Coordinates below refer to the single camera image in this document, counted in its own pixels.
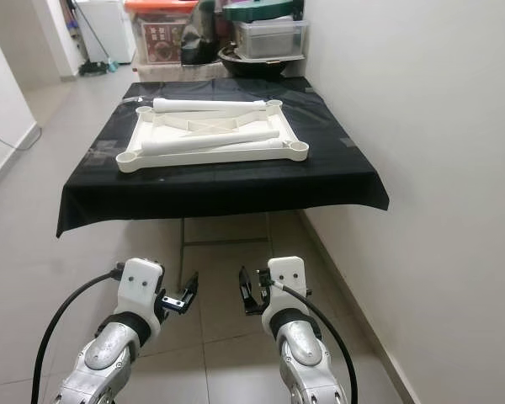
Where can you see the green plastic lid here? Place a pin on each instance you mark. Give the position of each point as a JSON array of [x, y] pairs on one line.
[[257, 10]]

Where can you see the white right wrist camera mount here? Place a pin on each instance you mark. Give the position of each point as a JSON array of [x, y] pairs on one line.
[[288, 278]]

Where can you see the clear plastic storage box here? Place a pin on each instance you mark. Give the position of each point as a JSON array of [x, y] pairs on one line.
[[269, 39]]

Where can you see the mop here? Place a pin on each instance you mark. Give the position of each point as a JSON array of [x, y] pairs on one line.
[[93, 69]]

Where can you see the black tablecloth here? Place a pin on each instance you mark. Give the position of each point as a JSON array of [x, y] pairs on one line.
[[219, 189]]

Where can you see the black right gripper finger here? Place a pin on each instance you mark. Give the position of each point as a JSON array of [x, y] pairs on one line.
[[247, 288]]

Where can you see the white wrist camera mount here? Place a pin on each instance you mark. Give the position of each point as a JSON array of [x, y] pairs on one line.
[[288, 278], [141, 282]]

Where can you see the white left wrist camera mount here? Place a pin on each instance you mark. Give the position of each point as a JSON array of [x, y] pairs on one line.
[[141, 282]]

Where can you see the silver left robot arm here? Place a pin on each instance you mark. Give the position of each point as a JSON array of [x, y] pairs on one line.
[[109, 358]]

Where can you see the grey metal table frame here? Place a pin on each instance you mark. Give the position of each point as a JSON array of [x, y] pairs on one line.
[[227, 241]]

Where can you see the white plastic table leg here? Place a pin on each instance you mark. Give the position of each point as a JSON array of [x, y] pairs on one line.
[[210, 105], [202, 143]]

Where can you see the dark bag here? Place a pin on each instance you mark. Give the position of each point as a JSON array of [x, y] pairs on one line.
[[200, 34]]

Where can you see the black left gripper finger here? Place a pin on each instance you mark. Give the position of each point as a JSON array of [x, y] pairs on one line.
[[191, 288]]

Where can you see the grey stone ledge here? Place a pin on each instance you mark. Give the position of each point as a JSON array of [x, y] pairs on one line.
[[172, 73]]

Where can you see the black wok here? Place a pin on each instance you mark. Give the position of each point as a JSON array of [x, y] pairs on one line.
[[252, 67]]

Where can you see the white plastic table top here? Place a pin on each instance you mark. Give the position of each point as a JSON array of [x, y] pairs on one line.
[[206, 124]]

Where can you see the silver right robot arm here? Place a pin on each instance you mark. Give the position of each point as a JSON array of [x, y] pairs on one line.
[[303, 362]]

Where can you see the orange lid storage box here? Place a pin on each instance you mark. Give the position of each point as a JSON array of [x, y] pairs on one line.
[[156, 38]]

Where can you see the white cabinet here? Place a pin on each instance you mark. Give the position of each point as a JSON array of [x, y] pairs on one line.
[[105, 29]]

